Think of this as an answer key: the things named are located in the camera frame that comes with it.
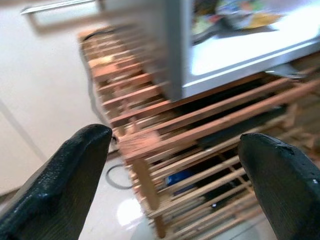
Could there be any blue object in rack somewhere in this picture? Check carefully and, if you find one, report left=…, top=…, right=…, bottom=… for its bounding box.
left=166, top=171, right=194, bottom=186

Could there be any dark food packet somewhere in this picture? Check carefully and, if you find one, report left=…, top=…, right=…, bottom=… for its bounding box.
left=192, top=14, right=241, bottom=46

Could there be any black floor cable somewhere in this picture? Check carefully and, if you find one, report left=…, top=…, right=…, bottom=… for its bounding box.
left=78, top=29, right=137, bottom=190

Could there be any short metal cabinet handle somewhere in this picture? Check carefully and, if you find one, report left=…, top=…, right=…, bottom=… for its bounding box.
left=20, top=0, right=98, bottom=15

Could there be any colourful food packet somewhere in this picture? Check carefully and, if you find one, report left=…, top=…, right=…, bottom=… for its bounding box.
left=216, top=0, right=285, bottom=30

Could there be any wooden wine rack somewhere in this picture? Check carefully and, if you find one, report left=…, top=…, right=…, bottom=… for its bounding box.
left=77, top=24, right=320, bottom=240

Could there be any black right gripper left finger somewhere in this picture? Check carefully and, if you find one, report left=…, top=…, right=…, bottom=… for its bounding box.
left=0, top=123, right=113, bottom=240

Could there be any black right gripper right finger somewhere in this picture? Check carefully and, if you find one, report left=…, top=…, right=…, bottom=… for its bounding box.
left=237, top=132, right=320, bottom=240

